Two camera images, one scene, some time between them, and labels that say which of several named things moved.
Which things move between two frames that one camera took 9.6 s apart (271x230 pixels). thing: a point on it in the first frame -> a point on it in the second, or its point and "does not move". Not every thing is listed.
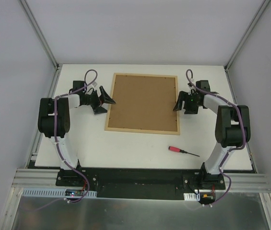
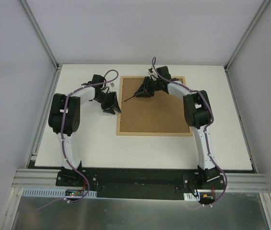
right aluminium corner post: (262, 7) does not move
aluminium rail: (37, 178) does not move
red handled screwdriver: (176, 149) -> (130, 97)
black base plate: (144, 183) does not move
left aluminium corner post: (39, 34) does not move
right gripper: (186, 103) -> (147, 86)
